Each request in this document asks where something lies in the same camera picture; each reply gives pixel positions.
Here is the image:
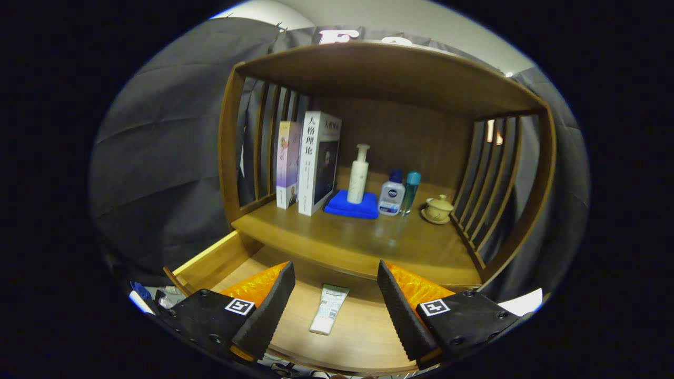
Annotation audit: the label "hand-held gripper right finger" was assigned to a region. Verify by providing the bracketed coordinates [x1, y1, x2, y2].
[376, 259, 529, 370]

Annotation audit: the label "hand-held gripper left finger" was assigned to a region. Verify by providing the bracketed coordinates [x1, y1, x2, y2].
[153, 261, 296, 364]

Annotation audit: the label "brown wooden drawer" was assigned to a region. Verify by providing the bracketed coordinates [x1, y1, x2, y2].
[162, 230, 482, 377]

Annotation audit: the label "white green tube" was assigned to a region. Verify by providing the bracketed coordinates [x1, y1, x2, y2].
[309, 284, 350, 336]

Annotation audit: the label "wooden countertop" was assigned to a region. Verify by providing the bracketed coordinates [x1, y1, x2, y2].
[232, 168, 482, 287]

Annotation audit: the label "brown wooden cabinet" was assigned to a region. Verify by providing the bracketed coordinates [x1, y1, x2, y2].
[217, 41, 558, 295]

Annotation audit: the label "yellow lidded teacup with saucer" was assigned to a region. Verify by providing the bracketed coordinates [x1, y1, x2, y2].
[420, 194, 454, 225]

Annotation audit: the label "white bottle with blue pump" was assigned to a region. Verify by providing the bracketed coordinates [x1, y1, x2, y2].
[378, 169, 406, 217]

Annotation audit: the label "blue folded cloth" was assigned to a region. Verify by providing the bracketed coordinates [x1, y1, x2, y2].
[323, 189, 380, 220]

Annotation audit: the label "white board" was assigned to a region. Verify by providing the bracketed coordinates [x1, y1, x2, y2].
[498, 287, 544, 317]

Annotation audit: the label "teal bottle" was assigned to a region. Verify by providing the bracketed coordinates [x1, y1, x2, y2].
[400, 171, 422, 217]

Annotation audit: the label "purple book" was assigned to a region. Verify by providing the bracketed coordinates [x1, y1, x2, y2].
[276, 121, 303, 210]

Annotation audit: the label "white book with portrait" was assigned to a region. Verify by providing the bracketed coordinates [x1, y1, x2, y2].
[298, 111, 342, 216]

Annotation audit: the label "black backdrop cloth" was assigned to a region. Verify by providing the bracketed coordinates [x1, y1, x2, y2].
[87, 17, 590, 306]

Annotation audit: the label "black cables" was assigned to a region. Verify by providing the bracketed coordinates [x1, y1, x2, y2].
[258, 354, 338, 378]

